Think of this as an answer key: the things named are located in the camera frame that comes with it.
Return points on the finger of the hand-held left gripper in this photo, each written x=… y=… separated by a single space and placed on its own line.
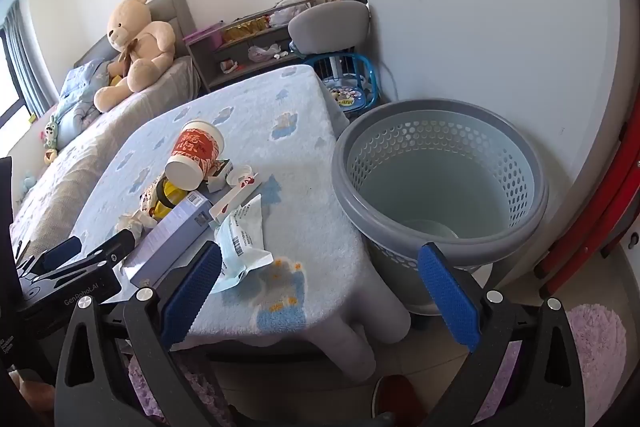
x=60 y=253
x=112 y=249

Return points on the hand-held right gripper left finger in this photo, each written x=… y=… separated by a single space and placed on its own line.
x=190 y=292

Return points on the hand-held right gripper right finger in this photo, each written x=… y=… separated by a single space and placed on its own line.
x=447 y=297

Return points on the white tissue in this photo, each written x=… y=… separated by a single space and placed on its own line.
x=132 y=223

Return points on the purple cardboard box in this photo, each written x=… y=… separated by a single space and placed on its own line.
x=170 y=229

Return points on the yellow printed snack wrapper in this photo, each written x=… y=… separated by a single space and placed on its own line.
x=165 y=204

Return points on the white plastic packet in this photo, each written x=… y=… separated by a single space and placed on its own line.
x=245 y=237

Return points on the red and white stick packet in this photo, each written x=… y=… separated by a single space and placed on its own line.
x=235 y=202

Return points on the grey perforated plastic basket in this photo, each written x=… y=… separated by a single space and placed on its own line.
x=400 y=187

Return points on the red printed paper cup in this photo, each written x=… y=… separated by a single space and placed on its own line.
x=192 y=152

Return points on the beige bed sheet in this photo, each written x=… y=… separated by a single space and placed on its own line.
x=70 y=172

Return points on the red slipper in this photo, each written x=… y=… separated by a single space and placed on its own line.
x=395 y=402

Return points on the small green plush toy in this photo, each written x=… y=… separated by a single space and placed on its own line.
x=51 y=132

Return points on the blue patterned pillow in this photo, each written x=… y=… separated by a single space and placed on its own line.
x=80 y=97

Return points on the purple fluffy rug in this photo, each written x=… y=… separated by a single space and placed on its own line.
x=600 y=357

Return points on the light blue printed blanket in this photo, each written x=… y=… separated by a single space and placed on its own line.
x=260 y=117

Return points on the grey curtain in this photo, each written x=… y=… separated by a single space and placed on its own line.
x=25 y=67

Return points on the beige teddy bear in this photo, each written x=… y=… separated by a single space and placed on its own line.
x=140 y=42

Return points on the blue printed stool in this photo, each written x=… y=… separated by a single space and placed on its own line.
x=350 y=94

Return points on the pink plastic box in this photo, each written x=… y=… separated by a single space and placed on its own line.
x=205 y=37

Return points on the grey shelf unit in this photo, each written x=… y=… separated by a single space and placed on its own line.
x=240 y=54

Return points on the grey bed headboard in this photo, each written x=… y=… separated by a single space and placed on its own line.
x=170 y=9

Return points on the white plastic bag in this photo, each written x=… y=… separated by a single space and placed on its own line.
x=262 y=53

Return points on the yellow snack packets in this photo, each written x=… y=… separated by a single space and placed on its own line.
x=245 y=28

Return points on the grey chair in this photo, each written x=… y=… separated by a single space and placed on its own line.
x=327 y=22

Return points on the red curved frame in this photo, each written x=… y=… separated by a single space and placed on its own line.
x=590 y=227

